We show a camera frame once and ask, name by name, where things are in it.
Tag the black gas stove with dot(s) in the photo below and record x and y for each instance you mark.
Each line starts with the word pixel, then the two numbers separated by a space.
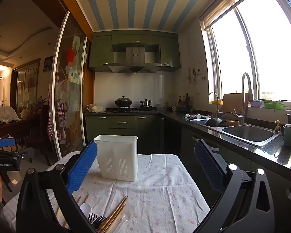
pixel 133 110

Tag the yellow faucet basket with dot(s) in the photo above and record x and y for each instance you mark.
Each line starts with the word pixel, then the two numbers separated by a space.
pixel 216 102

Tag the group of condiment bottles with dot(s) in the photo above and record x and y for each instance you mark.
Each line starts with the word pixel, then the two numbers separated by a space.
pixel 184 103

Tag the wooden dining table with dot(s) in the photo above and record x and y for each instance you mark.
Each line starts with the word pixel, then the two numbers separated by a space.
pixel 12 127

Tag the crumpled dish rag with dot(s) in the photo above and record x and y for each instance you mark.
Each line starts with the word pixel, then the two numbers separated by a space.
pixel 195 116

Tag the red checked apron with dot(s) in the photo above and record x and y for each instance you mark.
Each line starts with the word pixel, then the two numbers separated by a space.
pixel 55 116

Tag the green base cabinets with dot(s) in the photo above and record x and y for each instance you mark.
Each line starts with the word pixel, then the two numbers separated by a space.
pixel 121 128

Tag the kitchen window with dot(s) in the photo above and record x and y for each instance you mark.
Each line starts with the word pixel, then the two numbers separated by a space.
pixel 269 53

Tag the green wall cabinet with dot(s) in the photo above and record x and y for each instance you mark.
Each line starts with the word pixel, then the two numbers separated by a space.
pixel 100 51

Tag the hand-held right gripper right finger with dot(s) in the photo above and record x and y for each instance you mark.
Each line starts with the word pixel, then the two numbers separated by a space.
pixel 209 167

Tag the wooden cutting board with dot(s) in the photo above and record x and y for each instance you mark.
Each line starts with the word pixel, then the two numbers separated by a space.
pixel 231 102

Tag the white floral tablecloth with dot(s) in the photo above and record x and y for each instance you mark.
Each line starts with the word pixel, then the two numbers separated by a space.
pixel 155 194

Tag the dark wooden dining chair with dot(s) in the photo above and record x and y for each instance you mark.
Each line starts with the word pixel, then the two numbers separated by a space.
pixel 42 131

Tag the sliding glass door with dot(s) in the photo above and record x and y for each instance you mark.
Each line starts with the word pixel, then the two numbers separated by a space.
pixel 70 89

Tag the pale green mug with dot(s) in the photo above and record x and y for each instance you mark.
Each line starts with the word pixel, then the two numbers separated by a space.
pixel 289 136

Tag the green plastic basin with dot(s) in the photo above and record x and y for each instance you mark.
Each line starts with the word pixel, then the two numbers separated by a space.
pixel 274 105

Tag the small white cup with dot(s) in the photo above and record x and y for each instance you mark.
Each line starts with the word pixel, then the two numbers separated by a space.
pixel 174 108

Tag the wooden framed glass cabinet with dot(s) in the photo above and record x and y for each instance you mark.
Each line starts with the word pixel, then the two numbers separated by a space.
pixel 26 82

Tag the black kitchen countertop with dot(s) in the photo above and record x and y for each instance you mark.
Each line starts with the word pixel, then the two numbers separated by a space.
pixel 257 155

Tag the steel range hood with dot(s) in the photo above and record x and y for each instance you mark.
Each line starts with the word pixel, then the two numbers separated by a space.
pixel 135 60

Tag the white plastic utensil holder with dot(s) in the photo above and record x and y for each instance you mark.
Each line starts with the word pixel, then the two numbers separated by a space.
pixel 116 157

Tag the roller window blind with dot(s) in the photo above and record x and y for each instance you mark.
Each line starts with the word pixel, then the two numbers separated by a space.
pixel 223 7

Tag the white plastic spoon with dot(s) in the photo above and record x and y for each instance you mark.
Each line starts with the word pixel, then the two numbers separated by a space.
pixel 85 210

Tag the purple plastic bowl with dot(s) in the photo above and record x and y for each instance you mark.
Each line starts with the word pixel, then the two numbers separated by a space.
pixel 256 103

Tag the steel kitchen sink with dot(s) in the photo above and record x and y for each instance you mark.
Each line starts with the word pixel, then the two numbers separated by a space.
pixel 249 132

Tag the black plastic fork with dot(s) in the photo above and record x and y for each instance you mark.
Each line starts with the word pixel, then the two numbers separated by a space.
pixel 93 217
pixel 100 222

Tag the wall poster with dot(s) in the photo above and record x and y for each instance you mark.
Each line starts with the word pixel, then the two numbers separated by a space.
pixel 48 63

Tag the small black pot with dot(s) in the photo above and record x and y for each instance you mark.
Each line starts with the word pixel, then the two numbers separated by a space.
pixel 145 103

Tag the small steel faucet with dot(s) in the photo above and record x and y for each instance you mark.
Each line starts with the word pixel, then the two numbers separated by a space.
pixel 217 102

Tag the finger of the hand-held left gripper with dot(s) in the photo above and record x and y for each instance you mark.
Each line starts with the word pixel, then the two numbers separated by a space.
pixel 21 155
pixel 6 142

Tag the black lidded wok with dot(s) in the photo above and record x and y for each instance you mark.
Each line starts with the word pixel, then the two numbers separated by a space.
pixel 123 102

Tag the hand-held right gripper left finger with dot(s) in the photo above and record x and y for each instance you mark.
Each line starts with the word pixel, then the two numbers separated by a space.
pixel 82 167

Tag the tall steel faucet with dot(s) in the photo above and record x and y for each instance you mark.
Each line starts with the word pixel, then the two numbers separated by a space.
pixel 245 94

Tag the white plastic bag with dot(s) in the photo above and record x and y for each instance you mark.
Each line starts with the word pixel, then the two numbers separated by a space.
pixel 95 108

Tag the white lace food cover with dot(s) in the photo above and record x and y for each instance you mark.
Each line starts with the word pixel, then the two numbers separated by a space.
pixel 4 116

